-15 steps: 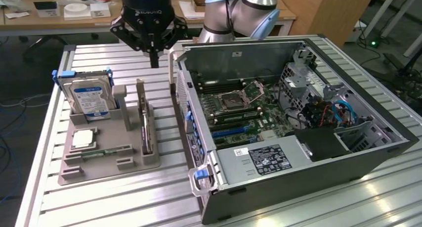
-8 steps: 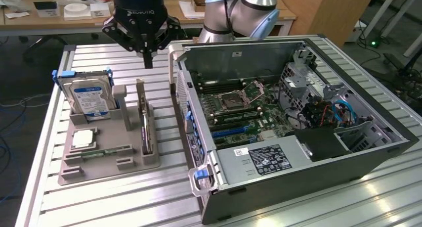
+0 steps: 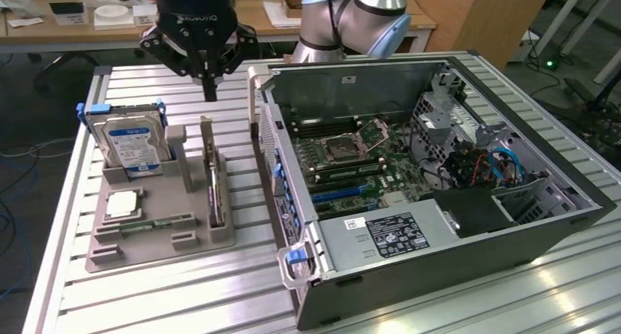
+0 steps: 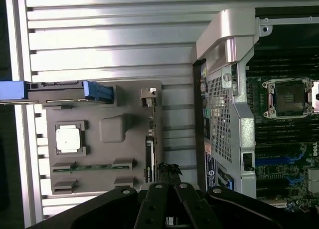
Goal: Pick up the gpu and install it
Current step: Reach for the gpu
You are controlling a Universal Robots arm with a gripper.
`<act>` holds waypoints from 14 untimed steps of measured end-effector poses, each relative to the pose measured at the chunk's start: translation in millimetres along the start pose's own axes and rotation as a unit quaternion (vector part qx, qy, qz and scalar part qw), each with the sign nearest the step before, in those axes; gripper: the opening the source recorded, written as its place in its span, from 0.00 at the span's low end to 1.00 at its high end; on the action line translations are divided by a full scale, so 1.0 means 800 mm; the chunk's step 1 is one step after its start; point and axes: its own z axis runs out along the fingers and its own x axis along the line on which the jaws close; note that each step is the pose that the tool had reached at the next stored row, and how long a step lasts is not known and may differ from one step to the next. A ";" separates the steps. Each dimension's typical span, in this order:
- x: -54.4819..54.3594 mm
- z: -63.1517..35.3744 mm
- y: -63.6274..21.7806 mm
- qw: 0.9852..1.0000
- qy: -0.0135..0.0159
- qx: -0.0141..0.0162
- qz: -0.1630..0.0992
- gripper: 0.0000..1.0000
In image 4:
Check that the silver CPU chip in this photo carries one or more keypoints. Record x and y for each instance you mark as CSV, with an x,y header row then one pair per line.
x,y
68,139

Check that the black PC case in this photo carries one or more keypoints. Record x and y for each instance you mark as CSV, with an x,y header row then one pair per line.
x,y
221,129

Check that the grey parts rack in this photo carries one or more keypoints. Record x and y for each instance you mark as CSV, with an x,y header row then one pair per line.
x,y
119,154

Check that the green RAM stick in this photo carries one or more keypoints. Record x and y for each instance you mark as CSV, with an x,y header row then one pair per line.
x,y
92,167

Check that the hard disk with blue caddy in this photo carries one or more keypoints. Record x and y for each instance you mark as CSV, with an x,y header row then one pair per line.
x,y
62,94

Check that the green motherboard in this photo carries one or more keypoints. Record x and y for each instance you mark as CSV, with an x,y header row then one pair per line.
x,y
271,174

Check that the black RAM slot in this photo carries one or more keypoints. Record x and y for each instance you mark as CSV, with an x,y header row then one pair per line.
x,y
281,139
281,67

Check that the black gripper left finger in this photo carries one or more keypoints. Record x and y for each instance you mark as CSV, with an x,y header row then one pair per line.
x,y
149,209

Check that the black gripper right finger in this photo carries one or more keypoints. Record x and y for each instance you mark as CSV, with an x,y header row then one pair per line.
x,y
192,209

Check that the CPU socket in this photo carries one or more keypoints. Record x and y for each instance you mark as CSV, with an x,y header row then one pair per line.
x,y
289,99

